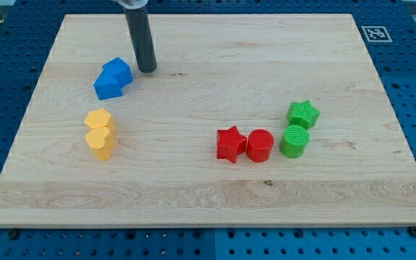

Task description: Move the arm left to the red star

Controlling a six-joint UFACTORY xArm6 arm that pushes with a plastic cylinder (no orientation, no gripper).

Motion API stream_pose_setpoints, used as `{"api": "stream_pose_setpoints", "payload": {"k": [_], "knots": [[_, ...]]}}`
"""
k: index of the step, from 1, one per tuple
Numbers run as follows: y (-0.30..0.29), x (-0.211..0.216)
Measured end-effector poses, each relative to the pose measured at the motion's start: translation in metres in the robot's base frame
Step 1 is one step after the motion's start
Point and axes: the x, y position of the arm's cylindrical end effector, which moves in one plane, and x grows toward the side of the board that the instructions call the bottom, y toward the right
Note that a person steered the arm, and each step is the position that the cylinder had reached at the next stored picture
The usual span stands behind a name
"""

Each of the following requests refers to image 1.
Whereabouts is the red cylinder block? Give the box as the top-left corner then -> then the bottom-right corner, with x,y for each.
246,129 -> 274,163

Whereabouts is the green star block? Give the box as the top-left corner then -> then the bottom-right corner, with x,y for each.
287,100 -> 320,129

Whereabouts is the blue cube block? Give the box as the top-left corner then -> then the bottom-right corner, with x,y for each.
103,57 -> 133,87

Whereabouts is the green cylinder block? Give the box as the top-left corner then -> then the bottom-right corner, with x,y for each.
279,125 -> 309,158

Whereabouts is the yellow heart block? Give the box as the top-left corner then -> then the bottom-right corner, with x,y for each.
85,127 -> 116,161

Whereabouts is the red star block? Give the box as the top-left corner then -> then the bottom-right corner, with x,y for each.
217,126 -> 247,164

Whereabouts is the white fiducial marker tag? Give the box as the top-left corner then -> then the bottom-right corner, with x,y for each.
361,25 -> 392,43

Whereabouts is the blue pentagon block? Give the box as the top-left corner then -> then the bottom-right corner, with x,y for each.
93,71 -> 123,100

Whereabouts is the yellow hexagon block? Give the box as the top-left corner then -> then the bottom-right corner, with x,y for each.
84,108 -> 116,134

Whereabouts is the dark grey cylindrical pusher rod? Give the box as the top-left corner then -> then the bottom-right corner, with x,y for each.
124,6 -> 157,73

